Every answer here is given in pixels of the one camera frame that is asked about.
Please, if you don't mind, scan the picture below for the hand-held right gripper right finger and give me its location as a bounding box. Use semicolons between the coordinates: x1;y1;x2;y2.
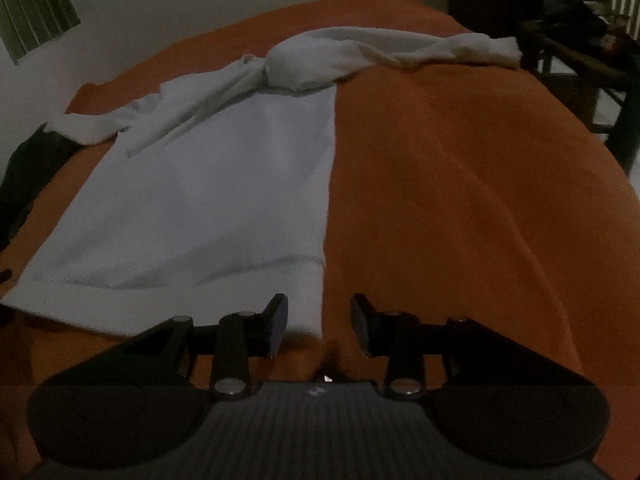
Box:
350;292;598;402

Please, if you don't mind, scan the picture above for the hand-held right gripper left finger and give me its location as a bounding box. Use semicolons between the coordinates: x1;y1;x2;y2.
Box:
35;292;290;402

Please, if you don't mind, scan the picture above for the white long-sleeve shirt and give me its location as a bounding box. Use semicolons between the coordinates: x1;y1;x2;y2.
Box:
0;25;523;338

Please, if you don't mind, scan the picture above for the dark green garment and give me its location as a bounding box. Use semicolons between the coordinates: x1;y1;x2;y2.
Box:
0;127;76;256

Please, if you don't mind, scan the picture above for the orange blanket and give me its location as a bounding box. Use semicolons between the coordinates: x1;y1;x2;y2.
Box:
0;0;640;480

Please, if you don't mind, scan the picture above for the wooden chair with items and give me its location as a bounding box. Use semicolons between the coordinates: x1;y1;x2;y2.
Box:
520;10;640;176

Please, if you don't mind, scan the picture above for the dark bag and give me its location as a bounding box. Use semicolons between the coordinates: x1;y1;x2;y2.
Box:
530;0;611;36

